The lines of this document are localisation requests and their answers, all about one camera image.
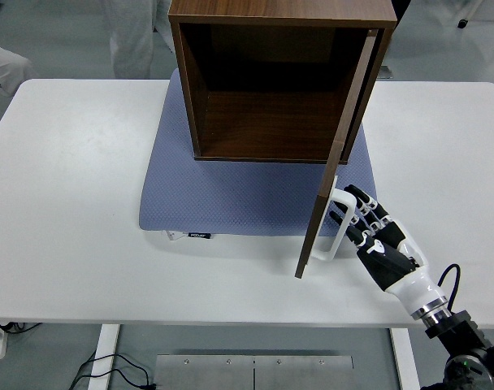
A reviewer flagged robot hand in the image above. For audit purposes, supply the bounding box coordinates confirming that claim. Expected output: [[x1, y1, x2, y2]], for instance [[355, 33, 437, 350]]
[[329, 184, 449, 316]]

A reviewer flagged white door handle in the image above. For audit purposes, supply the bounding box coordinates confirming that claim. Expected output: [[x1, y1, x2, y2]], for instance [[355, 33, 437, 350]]
[[310, 175, 358, 262]]

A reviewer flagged brown wooden cabinet door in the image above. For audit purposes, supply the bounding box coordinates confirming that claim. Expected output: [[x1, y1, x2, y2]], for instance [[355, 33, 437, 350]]
[[294, 28, 380, 280]]

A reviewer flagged brown wooden cabinet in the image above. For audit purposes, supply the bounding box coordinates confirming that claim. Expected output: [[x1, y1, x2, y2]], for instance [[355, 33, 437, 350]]
[[167, 0, 398, 164]]

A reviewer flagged white table leg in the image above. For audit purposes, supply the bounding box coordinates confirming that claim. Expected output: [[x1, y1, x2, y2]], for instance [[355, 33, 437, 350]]
[[389, 327, 422, 390], [87, 323, 121, 390]]

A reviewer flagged grey metal plate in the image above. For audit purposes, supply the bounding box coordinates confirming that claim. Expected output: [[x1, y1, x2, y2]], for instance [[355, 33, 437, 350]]
[[154, 354, 255, 390], [253, 355, 354, 390]]

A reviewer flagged blue-grey textured mat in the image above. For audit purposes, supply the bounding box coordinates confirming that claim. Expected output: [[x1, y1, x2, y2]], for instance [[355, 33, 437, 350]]
[[138, 67, 378, 237]]

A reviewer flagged black chair caster leg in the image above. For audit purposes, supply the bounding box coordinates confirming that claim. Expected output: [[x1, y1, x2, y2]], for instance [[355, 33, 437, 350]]
[[457, 0, 486, 29]]

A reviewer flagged person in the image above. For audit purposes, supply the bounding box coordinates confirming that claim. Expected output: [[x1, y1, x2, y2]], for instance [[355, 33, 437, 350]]
[[100, 0, 173, 80], [0, 40, 39, 143]]

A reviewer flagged black floor cable with plug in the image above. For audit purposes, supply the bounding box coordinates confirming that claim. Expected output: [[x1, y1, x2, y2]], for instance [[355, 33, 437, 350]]
[[67, 352, 158, 390]]

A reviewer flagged thin black cable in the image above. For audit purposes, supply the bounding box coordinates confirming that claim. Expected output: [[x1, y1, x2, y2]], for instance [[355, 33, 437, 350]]
[[0, 321, 41, 335]]

